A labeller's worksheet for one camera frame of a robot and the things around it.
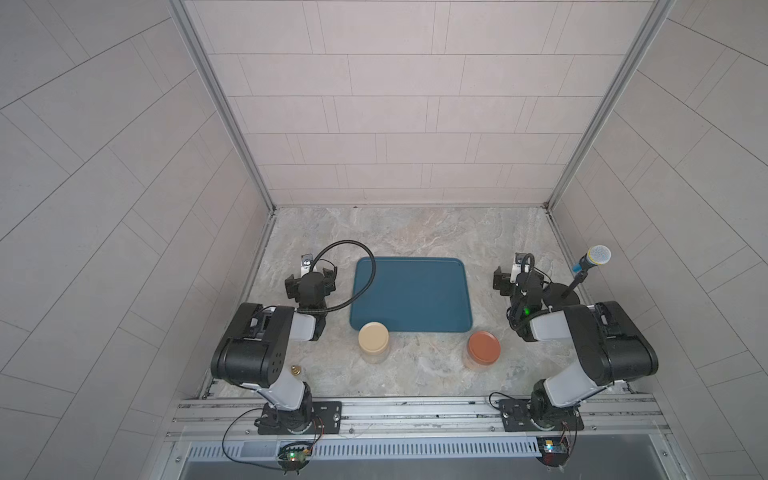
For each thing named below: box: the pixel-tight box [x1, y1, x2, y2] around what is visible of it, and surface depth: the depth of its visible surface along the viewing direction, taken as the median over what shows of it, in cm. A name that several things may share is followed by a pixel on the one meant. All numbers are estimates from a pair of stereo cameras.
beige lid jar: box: [358, 321, 390, 365], surface depth 76 cm
